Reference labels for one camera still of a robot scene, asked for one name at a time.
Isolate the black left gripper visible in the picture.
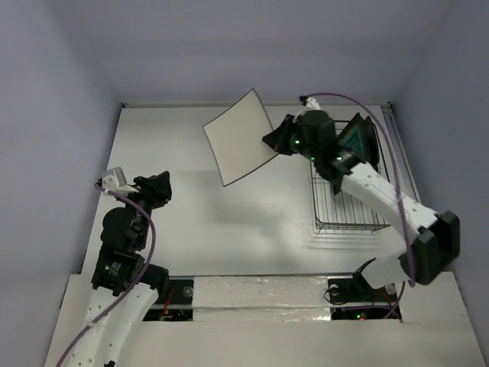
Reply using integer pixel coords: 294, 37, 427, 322
118, 170, 171, 247

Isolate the white square plate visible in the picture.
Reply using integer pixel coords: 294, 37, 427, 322
203, 89, 277, 187

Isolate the teal square plate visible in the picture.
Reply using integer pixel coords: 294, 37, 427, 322
338, 113, 370, 160

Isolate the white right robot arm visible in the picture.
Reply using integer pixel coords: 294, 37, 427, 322
262, 110, 461, 300

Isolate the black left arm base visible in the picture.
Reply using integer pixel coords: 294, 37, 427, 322
160, 278, 194, 306

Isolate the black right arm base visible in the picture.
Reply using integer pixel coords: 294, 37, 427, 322
323, 258, 397, 306

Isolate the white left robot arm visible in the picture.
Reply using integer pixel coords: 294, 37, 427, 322
57, 167, 172, 366

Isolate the dark patterned plate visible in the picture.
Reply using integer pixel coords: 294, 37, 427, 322
363, 116, 379, 167

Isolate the dark rear plate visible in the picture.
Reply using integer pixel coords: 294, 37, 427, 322
368, 122, 380, 171

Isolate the white foam block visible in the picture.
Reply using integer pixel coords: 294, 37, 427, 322
192, 276, 328, 309

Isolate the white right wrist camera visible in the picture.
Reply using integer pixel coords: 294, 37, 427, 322
299, 95, 321, 114

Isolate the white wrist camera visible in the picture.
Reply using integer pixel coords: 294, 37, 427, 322
299, 95, 321, 114
99, 167, 129, 193

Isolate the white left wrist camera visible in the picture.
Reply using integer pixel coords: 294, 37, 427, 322
99, 167, 129, 193

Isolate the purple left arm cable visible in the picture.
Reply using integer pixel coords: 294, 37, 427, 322
56, 182, 158, 367

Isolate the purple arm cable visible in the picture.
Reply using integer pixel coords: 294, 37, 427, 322
56, 182, 158, 367
300, 92, 417, 320

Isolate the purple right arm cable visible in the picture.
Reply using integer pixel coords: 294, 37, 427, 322
300, 92, 417, 320

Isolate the wire dish rack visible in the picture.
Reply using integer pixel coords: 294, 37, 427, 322
310, 120, 390, 234

